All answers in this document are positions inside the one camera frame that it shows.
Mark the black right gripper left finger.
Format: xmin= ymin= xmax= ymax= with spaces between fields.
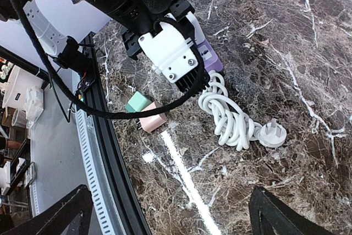
xmin=4 ymin=184 xmax=93 ymax=234

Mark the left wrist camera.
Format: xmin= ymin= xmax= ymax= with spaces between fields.
xmin=138 ymin=22 xmax=198 ymax=93

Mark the white coiled power cable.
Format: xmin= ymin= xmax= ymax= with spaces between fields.
xmin=197 ymin=71 xmax=288 ymax=152

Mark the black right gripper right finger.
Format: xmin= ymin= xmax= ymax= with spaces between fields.
xmin=249 ymin=186 xmax=331 ymax=234

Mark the white cube power socket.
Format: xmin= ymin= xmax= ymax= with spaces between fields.
xmin=186 ymin=12 xmax=206 ymax=45

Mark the pink charger plug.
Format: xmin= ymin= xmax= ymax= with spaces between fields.
xmin=137 ymin=113 xmax=167 ymax=133

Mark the green charger plug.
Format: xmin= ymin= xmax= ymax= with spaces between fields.
xmin=125 ymin=91 xmax=152 ymax=113

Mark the white slotted cable duct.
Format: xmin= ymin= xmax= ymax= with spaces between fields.
xmin=30 ymin=109 xmax=117 ymax=234

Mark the purple power strip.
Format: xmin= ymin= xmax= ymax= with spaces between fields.
xmin=197 ymin=40 xmax=223 ymax=73

